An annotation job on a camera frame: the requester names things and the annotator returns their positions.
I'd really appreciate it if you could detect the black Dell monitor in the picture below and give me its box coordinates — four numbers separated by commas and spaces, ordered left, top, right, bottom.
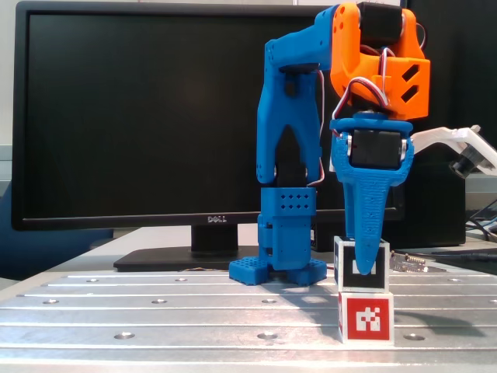
10, 0, 405, 273

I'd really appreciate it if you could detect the black cube with white marker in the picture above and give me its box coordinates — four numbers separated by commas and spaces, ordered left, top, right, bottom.
332, 235, 391, 293

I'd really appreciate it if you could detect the black cable with barrel plug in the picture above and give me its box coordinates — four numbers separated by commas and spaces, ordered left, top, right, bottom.
430, 250, 497, 261

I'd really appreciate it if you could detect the small bare circuit board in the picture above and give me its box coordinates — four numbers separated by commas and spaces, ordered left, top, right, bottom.
389, 251, 429, 273

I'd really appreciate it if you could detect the bundle of dark cables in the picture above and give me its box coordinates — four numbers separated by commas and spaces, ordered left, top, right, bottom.
464, 197, 497, 239

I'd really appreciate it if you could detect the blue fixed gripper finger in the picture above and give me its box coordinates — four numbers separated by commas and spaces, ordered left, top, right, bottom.
331, 134, 356, 239

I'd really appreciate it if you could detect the white mounted wrist camera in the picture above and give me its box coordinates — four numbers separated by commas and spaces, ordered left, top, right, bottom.
409, 124, 497, 180

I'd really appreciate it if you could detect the red cube with white marker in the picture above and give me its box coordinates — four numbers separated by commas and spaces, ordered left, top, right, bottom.
336, 291, 395, 345

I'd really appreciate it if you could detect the black unbranded monitor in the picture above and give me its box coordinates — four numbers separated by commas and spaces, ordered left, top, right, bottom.
403, 0, 497, 174

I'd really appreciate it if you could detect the blue gripper body black servo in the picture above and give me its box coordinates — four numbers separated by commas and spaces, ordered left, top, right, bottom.
329, 118, 413, 169

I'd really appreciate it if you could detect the blue tapered moving gripper finger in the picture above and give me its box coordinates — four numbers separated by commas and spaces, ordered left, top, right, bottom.
341, 134, 415, 277

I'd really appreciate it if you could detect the blue chair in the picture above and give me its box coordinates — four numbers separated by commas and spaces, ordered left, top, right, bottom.
0, 182, 114, 281

